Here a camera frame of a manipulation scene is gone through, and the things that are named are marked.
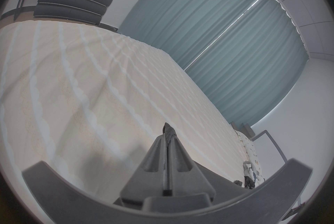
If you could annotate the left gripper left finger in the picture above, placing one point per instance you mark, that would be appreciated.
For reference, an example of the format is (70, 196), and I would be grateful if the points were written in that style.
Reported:
(156, 181)

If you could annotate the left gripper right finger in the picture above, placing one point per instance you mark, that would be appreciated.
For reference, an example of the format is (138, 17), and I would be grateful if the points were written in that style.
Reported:
(182, 181)

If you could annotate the black T-shirt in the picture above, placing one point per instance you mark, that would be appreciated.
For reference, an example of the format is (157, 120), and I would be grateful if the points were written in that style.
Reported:
(169, 131)

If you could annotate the pile of clothes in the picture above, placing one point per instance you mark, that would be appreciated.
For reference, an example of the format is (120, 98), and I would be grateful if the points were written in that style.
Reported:
(249, 168)

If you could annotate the bed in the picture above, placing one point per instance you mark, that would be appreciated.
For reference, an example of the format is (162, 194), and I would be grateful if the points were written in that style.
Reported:
(78, 87)

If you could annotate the white printed pillow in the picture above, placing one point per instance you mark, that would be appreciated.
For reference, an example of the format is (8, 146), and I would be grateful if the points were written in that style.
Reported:
(251, 149)

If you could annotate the grey bedside table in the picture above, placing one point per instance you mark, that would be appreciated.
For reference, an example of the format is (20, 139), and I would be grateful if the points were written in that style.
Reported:
(246, 130)

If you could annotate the blue-green curtain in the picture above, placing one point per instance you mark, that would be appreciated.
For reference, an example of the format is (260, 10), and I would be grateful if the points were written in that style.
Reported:
(182, 8)
(248, 61)

